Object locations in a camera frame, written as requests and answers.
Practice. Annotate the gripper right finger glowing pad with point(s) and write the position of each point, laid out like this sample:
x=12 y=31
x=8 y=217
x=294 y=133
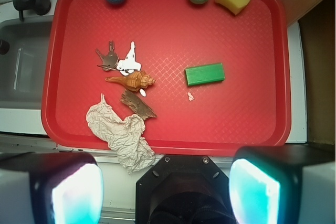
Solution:
x=283 y=184

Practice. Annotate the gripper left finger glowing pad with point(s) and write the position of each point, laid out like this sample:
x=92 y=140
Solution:
x=64 y=187

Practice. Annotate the crumpled white paper towel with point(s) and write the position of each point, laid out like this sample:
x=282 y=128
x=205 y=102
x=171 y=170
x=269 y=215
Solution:
x=124 y=136

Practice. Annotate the brown wood bark piece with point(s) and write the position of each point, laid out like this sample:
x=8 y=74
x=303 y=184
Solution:
x=139 y=107

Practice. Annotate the small white paper scrap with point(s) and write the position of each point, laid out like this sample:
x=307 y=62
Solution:
x=190 y=96

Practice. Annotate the grey sink basin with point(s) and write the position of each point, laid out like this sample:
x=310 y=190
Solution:
x=22 y=74

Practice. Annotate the green rectangular block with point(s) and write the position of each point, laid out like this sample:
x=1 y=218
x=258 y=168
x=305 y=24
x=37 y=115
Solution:
x=204 y=74

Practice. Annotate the brown spiral seashell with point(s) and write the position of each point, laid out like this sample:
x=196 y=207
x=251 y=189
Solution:
x=133 y=82

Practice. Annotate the silver key bunch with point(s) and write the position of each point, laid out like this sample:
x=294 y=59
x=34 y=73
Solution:
x=112 y=62

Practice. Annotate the red plastic tray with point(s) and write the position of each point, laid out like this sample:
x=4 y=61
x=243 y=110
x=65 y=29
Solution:
x=252 y=106

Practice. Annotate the brown cardboard panel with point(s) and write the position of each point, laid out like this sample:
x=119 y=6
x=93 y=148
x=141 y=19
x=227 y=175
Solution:
x=316 y=20

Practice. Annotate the black octagonal base mount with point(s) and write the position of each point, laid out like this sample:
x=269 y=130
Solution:
x=183 y=189

